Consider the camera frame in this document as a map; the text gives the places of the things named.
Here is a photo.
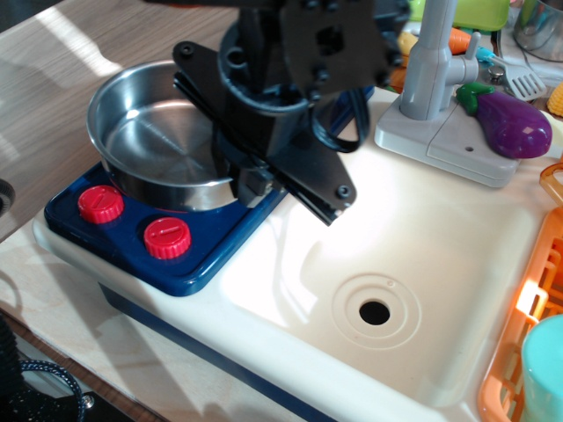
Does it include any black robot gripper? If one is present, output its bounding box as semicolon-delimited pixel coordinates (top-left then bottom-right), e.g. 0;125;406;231
172;25;356;225

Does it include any stainless steel frying pan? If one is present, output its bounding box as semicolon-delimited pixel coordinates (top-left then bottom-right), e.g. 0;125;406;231
86;60;235;211

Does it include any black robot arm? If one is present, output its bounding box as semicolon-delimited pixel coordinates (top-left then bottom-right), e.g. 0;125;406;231
172;1;410;224

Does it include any red right stove knob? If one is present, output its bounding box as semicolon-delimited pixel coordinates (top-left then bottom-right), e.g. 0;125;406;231
143;217;192;260

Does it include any red stove knob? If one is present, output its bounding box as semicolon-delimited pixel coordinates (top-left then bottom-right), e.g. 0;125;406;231
77;185;125;224
143;217;192;260

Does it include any blue toy stove top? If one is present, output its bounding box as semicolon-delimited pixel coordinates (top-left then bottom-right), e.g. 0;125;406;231
43;83;375;297

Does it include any red left stove knob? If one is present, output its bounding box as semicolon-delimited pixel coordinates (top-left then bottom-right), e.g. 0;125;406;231
77;185;125;224

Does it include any cream toy sink unit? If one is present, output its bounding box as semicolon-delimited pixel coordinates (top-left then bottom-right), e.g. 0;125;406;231
33;130;562;421

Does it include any grey toy faucet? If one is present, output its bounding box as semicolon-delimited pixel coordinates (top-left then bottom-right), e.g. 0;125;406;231
375;1;519;188

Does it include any yellow toy potato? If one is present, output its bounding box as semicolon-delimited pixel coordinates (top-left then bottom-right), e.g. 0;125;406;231
398;32;418;56

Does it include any orange toy carrot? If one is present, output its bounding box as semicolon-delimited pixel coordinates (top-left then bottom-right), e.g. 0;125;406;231
448;28;472;55

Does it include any green plastic tray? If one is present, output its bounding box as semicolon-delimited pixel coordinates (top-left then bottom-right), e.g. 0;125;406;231
409;0;510;32

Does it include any purple toy eggplant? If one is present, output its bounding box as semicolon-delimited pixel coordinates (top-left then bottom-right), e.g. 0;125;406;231
456;82;552;159

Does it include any white toy spatula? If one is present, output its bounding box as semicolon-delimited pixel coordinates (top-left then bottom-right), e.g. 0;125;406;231
476;47;547;102

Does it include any orange transparent container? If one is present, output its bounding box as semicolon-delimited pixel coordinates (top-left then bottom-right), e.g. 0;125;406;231
539;163;563;207

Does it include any yellow toy corn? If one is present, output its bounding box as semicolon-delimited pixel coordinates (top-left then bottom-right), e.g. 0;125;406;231
546;83;563;117

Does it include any steel container top right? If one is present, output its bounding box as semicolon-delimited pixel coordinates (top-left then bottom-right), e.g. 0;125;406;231
514;0;562;62

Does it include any orange dish rack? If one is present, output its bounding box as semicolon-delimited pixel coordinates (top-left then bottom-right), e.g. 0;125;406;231
478;208;562;421

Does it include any teal plastic cup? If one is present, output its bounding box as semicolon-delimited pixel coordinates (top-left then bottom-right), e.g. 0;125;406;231
522;315;562;422

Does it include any black braided cable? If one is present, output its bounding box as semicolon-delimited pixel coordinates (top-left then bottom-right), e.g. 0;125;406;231
8;360;96;422

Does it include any black corrugated hose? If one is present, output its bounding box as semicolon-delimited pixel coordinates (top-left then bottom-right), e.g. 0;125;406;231
0;309;27;414

